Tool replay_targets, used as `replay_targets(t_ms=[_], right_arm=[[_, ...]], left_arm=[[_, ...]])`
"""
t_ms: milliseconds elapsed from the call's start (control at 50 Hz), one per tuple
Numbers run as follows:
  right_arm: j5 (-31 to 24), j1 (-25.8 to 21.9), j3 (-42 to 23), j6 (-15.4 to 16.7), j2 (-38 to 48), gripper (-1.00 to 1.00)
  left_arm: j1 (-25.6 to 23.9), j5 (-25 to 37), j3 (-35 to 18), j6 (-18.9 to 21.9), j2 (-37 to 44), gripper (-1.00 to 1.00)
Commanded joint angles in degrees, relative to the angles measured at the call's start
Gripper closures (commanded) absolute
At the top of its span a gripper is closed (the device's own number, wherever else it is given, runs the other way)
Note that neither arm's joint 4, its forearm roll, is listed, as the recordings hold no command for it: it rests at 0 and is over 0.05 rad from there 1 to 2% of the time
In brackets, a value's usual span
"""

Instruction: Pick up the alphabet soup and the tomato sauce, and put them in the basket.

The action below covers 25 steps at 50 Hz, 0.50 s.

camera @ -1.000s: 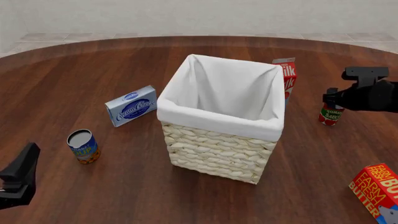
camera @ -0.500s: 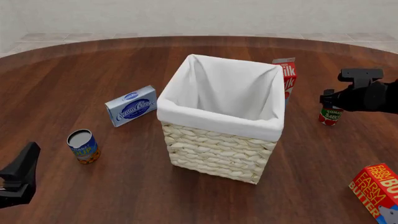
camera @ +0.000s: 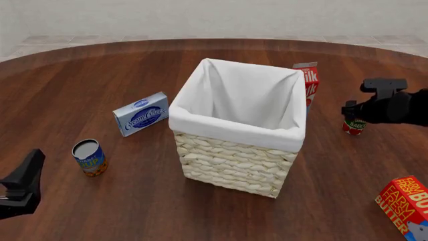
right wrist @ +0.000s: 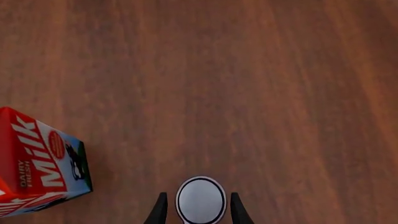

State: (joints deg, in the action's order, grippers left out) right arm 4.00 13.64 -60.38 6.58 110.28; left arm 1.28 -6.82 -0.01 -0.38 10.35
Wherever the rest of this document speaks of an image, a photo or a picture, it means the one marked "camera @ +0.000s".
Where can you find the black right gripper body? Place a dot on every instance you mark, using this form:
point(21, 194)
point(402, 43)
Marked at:
point(353, 108)

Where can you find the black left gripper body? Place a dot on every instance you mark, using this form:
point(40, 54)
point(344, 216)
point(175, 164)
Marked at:
point(20, 206)

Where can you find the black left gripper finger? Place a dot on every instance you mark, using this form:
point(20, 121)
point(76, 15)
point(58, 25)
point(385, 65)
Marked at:
point(28, 173)

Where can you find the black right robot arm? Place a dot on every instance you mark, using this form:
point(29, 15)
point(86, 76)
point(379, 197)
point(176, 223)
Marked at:
point(398, 108)

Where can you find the tomato sauce can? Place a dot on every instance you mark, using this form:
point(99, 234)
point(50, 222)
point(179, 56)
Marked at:
point(354, 128)

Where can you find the alphabet soup can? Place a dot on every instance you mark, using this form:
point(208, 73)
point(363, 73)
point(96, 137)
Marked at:
point(91, 158)

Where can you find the white-lined wicker basket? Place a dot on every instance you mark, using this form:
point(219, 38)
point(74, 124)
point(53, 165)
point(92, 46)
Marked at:
point(234, 155)

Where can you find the red and white milk carton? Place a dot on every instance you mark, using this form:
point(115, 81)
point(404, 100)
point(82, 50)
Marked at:
point(311, 85)

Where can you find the red and yellow butter box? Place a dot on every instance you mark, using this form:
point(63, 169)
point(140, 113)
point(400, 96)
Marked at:
point(406, 203)

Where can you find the blue cream cheese box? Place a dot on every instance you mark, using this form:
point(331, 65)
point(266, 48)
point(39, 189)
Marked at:
point(143, 115)

